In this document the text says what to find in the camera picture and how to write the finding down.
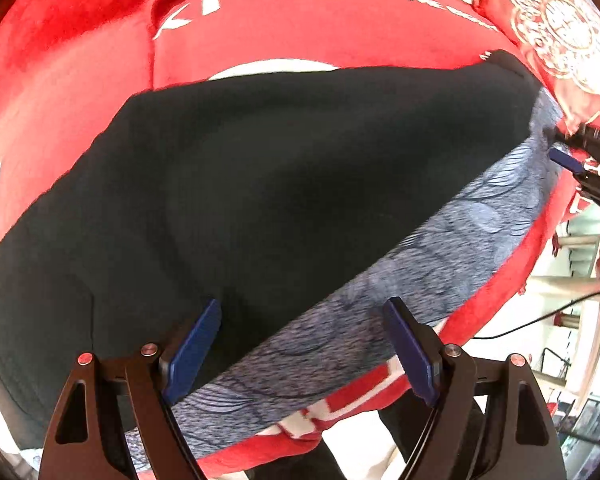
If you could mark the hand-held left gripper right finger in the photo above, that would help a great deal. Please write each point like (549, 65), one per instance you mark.
(412, 347)

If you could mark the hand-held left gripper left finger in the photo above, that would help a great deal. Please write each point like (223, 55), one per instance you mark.
(192, 347)

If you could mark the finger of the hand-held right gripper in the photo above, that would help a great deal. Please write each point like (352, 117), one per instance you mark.
(566, 159)
(570, 139)

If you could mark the black pants with grey waistband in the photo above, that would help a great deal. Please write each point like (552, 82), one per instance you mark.
(280, 185)

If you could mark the red pillow with white ornament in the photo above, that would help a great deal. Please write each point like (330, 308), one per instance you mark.
(555, 25)

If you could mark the red printed blanket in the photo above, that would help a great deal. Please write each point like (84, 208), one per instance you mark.
(305, 25)

